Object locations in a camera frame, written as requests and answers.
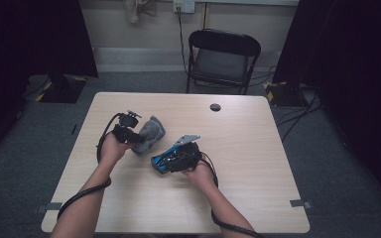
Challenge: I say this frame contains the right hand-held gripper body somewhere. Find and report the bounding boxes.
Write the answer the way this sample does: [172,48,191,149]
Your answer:
[170,134,203,174]

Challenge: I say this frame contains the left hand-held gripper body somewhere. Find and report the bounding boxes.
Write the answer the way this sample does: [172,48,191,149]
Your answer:
[112,110,143,144]

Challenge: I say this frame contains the grey cloth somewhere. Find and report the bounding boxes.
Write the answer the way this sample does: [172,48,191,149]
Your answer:
[131,115,167,156]

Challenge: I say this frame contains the blue toy car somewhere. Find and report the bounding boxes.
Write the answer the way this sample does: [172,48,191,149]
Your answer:
[150,144,188,176]

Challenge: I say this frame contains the person's right hand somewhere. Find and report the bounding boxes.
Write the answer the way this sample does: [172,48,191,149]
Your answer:
[181,161,218,188]

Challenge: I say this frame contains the person's left hand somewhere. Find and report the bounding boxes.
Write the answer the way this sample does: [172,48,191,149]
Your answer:
[98,132,136,167]

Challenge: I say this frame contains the black stand base yellow tape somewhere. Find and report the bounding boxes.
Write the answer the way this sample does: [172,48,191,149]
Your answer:
[35,74,88,104]
[262,80,309,107]

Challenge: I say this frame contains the grey tape strip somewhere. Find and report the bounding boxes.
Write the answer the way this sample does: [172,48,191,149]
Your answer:
[36,201,64,213]
[290,198,313,208]

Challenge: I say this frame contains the beige hanging cloth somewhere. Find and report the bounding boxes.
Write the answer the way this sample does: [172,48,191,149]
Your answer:
[122,0,158,24]

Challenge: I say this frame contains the black folding chair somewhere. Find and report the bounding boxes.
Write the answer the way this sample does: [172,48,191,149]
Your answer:
[186,28,262,96]

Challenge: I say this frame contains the dark curtain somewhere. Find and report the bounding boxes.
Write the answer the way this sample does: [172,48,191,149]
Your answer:
[0,0,99,160]
[272,0,381,212]

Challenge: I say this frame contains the left hand-held gripper cable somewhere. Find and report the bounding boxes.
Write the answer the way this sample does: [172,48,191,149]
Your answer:
[57,112,124,221]

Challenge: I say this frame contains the hand-held gripper cable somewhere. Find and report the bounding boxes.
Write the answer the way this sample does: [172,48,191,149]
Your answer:
[197,151,266,238]
[57,112,124,221]

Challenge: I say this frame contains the right hand-held gripper cable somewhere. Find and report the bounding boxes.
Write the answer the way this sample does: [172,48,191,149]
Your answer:
[197,151,266,238]

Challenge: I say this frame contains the black power cable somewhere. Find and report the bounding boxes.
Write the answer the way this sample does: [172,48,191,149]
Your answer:
[177,7,190,75]

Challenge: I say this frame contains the black floor cables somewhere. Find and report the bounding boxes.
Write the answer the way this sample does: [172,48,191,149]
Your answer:
[249,63,325,143]

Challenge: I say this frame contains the white wall socket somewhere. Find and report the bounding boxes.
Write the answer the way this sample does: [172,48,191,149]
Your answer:
[173,0,196,14]

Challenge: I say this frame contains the thin wall cable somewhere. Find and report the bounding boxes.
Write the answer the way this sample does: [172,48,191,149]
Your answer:
[201,2,209,30]

